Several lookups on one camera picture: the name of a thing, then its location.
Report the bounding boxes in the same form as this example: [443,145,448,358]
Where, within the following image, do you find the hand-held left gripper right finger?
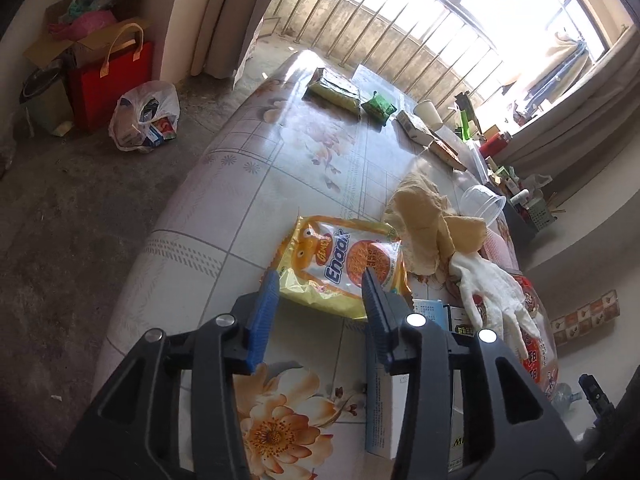
[361,269,586,480]

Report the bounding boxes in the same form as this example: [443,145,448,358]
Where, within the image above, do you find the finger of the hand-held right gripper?
[579,374,615,418]

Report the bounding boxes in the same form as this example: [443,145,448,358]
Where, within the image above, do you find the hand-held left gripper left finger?
[57,270,281,480]

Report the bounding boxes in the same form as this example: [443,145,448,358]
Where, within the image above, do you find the yellow snack packet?
[270,216,413,321]

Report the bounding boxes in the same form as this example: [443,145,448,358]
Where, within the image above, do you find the red plastic bag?
[470,272,561,403]

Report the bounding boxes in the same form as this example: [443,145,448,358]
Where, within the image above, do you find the small box with dark label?
[412,299,471,333]

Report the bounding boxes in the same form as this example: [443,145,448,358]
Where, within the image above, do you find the patterned tile board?
[550,290,621,348]

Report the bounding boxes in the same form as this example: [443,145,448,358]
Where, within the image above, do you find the yellow cloth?
[382,172,488,276]

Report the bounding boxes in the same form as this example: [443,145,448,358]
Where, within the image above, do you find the white glove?
[447,252,543,361]

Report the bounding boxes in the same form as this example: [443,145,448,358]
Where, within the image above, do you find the floral tablecloth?
[92,52,561,480]

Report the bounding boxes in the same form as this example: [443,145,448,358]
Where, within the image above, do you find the pink mesh sponge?
[480,230,521,271]

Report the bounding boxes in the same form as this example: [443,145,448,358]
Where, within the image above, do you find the white green box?
[447,400,471,473]

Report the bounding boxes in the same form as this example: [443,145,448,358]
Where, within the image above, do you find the clear plastic cup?
[460,185,508,226]

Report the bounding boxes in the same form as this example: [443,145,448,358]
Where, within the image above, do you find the dark grey cabinet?
[500,195,538,248]

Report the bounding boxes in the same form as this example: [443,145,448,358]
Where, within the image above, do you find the green plastic basket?
[522,195,556,233]

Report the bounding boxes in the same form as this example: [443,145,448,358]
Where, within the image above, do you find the small white box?
[395,110,436,143]

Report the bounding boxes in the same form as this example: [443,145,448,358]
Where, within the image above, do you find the red bottle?
[479,130,513,158]

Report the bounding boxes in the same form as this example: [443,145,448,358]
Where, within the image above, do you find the green snack packet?
[361,91,398,123]

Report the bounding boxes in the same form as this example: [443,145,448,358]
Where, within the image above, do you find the white paper cup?
[412,100,445,131]

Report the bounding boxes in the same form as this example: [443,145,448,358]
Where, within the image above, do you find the green plastic tool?
[452,91,481,141]

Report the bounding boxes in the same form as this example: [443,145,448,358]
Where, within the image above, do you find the yellow-green snack packet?
[306,67,362,113]

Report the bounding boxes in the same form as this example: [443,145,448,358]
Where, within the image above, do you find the white plastic bag with boxes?
[109,80,181,153]

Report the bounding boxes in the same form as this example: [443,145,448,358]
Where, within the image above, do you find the red gift bag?
[67,40,155,133]

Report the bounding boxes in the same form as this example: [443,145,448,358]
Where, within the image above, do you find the beige curtain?
[500,30,640,171]

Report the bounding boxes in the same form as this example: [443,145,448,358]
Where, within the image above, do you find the metal window railing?
[260,0,531,106]

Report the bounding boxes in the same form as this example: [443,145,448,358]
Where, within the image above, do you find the cardboard box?
[22,0,151,68]

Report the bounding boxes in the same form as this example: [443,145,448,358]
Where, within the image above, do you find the black round pot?
[19,62,68,106]

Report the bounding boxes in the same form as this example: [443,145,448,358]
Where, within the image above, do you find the hanging clothes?
[520,30,606,106]

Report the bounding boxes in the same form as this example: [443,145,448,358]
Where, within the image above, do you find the pink plastic bag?
[47,10,118,41]

